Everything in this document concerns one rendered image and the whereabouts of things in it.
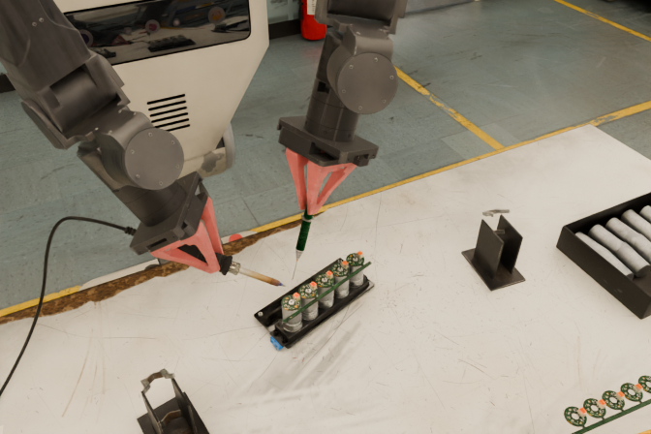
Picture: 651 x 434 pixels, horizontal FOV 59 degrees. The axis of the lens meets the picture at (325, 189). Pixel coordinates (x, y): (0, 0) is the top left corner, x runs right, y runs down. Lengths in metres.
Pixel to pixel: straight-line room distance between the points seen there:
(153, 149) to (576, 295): 0.61
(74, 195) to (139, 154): 1.86
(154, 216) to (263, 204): 1.54
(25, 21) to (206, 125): 0.48
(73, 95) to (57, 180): 1.92
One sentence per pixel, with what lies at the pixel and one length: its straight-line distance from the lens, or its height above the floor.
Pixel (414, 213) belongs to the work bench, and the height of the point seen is 0.75.
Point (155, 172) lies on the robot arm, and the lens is 0.54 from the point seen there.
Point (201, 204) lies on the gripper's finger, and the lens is 0.66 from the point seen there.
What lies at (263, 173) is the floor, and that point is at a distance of 2.32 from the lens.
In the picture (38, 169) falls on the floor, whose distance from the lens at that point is 2.61.
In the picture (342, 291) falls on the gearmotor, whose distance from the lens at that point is 0.78.
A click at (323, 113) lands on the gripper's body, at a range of 0.61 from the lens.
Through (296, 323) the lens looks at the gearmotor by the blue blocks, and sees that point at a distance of 0.74.
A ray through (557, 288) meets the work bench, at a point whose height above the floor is 0.75.
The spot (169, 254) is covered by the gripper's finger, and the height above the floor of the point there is 0.91.
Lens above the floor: 1.36
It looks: 38 degrees down
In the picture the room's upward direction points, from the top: straight up
